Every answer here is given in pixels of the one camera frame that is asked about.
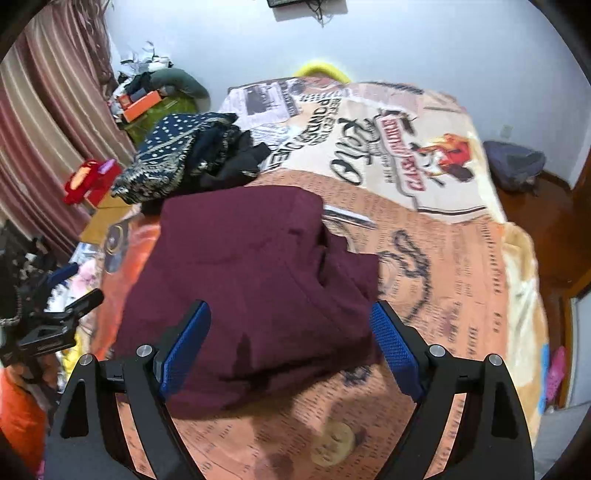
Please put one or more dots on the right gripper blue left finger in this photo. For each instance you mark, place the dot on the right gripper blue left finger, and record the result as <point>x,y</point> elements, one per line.
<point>178,347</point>

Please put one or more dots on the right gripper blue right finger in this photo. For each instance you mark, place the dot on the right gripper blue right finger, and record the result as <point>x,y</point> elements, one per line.
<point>402,347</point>

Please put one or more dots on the maroon button-up shirt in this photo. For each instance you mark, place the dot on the maroon button-up shirt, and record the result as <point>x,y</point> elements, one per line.
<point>289,302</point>

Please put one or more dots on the bamboo lap desk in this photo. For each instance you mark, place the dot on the bamboo lap desk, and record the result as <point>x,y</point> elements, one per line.
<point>108,212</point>

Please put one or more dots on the red plush toy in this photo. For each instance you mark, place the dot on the red plush toy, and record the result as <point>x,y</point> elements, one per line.
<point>83,180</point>

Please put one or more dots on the red gift box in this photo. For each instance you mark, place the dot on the red gift box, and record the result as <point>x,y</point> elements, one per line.
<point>100,180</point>

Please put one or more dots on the navy patterned folded garment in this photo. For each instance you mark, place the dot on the navy patterned folded garment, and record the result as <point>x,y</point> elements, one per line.
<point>181,146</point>

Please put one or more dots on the black folded garment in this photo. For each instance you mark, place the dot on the black folded garment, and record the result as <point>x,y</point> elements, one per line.
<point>231,161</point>

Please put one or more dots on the dark bag on floor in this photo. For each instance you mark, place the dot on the dark bag on floor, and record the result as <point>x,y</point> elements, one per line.
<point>516,168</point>

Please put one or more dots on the striped pink curtain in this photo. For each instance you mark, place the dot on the striped pink curtain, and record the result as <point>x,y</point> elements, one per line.
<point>56,79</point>

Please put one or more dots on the orange box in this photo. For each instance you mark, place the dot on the orange box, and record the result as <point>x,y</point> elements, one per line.
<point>142,105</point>

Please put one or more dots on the green patterned cloth cabinet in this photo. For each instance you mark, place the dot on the green patterned cloth cabinet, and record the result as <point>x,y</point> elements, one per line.
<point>139,128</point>

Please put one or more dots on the yellow round object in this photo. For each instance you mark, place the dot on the yellow round object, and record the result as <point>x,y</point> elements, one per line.
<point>322,69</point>

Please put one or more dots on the wall power socket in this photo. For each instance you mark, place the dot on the wall power socket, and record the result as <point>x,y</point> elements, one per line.
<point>506,132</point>

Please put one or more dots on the small wall monitor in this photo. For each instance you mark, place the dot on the small wall monitor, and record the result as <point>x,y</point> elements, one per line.
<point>285,3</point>

